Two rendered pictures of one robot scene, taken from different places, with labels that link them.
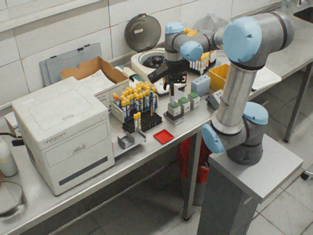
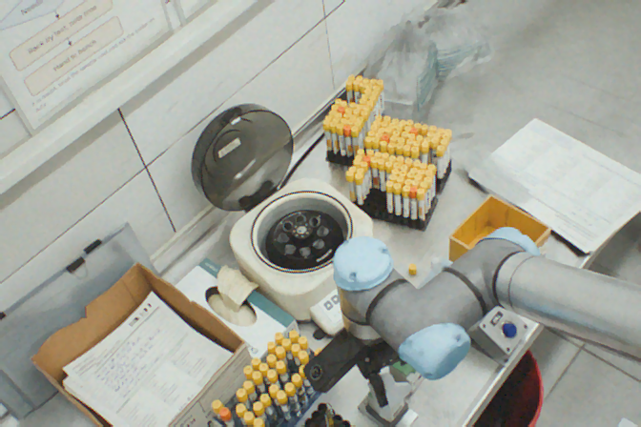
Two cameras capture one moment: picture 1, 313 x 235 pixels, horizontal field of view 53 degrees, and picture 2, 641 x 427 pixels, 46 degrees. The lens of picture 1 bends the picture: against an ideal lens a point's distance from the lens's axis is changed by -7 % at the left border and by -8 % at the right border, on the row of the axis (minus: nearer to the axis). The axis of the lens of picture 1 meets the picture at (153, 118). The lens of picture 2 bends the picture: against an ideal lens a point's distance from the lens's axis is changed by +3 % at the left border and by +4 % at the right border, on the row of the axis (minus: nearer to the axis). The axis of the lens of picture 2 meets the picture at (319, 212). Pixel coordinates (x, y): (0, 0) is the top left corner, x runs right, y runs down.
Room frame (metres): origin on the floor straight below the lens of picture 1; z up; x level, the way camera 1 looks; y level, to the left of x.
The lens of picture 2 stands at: (0.68, -0.01, 2.10)
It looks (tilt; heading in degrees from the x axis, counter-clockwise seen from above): 51 degrees down; 357
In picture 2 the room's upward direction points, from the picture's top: 11 degrees counter-clockwise
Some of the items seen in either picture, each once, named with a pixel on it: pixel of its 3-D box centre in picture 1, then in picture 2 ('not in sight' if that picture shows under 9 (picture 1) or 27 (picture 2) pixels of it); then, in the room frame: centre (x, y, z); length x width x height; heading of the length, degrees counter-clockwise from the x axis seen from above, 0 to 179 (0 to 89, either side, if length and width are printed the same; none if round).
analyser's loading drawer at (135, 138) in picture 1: (122, 144); not in sight; (0.99, 0.13, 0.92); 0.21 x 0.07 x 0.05; 128
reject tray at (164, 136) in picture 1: (163, 136); not in sight; (1.08, -0.05, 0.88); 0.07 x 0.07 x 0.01; 38
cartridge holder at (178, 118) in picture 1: (174, 114); (387, 409); (1.21, -0.10, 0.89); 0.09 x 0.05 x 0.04; 37
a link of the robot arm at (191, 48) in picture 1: (191, 46); (427, 322); (1.13, -0.15, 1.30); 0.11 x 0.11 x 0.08; 27
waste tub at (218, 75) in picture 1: (224, 80); (497, 247); (1.46, -0.38, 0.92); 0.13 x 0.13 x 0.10; 35
